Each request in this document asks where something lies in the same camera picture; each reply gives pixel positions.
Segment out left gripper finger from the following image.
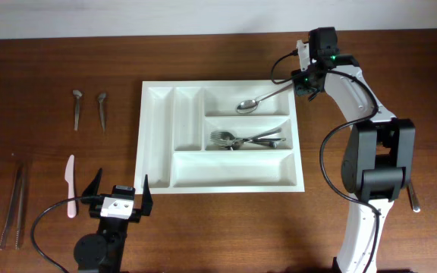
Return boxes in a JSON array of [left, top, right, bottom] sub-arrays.
[[82, 168, 102, 197], [140, 174, 153, 216]]

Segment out steel tongs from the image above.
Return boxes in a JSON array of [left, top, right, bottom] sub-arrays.
[[0, 164, 27, 251]]

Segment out steel fork dark handle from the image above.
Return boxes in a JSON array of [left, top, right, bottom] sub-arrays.
[[210, 136, 286, 144]]

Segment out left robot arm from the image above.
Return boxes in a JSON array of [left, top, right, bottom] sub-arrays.
[[74, 169, 153, 272]]

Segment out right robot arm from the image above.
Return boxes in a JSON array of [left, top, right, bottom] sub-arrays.
[[291, 27, 416, 273]]

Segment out pink plastic knife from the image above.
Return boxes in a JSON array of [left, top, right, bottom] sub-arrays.
[[64, 155, 77, 218]]

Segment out white plastic cutlery tray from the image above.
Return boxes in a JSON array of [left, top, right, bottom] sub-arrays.
[[134, 80, 305, 194]]

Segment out small steel spoon right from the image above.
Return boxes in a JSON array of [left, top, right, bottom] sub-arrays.
[[98, 93, 107, 132]]

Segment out small steel spoon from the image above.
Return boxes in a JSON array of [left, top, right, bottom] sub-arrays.
[[98, 93, 107, 132], [72, 89, 83, 131]]

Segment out small steel spoon left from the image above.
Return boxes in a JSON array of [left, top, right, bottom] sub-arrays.
[[72, 89, 83, 131]]

